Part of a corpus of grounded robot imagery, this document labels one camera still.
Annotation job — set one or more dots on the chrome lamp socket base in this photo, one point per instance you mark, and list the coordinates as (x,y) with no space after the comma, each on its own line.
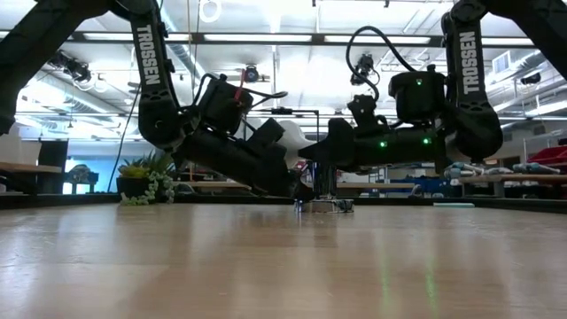
(325,204)

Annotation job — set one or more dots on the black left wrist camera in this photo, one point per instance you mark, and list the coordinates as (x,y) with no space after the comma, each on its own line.
(266,133)

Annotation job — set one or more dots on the light blue square pad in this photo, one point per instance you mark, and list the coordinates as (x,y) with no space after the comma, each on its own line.
(454,205)

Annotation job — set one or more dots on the black security camera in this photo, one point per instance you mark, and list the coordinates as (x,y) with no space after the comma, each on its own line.
(530,79)

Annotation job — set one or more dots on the white flood lightbulb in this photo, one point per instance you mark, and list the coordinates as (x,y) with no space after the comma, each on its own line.
(294,137)

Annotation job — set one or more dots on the thin black pole stand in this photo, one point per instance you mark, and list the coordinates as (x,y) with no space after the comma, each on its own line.
(305,111)

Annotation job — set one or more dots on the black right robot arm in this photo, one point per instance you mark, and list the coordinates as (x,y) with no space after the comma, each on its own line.
(469,88)

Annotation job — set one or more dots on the black dome camera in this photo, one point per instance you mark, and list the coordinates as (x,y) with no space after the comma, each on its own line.
(251,74)

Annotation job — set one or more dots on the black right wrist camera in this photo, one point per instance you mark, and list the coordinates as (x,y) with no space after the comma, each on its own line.
(362,111)

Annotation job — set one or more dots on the red bin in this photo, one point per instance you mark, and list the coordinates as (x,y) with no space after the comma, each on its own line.
(549,156)

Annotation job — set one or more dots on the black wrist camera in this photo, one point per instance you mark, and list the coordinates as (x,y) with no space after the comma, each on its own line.
(362,111)
(266,133)

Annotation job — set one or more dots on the black hanging camera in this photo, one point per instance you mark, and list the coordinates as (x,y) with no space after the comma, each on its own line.
(365,64)

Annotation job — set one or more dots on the light wooden table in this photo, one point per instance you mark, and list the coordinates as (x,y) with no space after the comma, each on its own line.
(26,167)
(531,179)

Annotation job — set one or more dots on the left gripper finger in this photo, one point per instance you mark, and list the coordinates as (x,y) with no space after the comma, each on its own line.
(279,175)

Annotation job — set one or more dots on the black cabinet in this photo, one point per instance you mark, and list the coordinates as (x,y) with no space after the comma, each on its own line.
(53,164)

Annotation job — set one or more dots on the black ceiling-mounted device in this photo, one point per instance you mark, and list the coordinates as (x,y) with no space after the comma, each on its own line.
(71,66)

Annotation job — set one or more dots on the small potted green plant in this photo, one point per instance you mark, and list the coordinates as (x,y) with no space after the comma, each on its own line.
(146,181)

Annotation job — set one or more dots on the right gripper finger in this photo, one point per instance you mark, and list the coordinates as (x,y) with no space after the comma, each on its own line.
(339,148)

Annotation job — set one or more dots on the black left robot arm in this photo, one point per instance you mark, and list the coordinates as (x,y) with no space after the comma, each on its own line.
(148,88)

